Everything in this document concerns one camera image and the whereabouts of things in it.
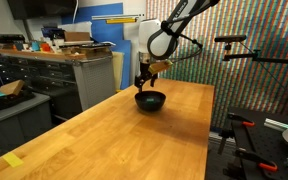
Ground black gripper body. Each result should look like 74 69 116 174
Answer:
135 63 154 87

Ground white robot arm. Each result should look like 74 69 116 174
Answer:
134 0 220 91

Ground black bowl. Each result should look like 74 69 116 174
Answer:
135 91 166 112

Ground wooden block on bin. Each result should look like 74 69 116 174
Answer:
0 80 24 95

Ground yellow level bar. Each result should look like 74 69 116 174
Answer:
106 18 137 24

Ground grey drawer cabinet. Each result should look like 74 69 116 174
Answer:
0 48 115 121

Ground cardboard box on cabinet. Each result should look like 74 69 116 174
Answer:
64 31 90 42

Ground aluminium extrusion bar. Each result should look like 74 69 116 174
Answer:
264 118 288 132

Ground grey storage bin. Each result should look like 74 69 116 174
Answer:
0 93 52 150

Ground yellow sticky note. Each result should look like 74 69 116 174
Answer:
2 152 23 167

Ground yellow wrist camera block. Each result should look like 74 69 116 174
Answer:
148 60 173 75

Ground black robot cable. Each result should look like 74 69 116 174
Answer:
160 0 221 63

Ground black camera on stand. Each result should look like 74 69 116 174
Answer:
214 35 247 43

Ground orange handled clamp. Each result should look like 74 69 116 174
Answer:
234 148 278 172
227 112 255 127

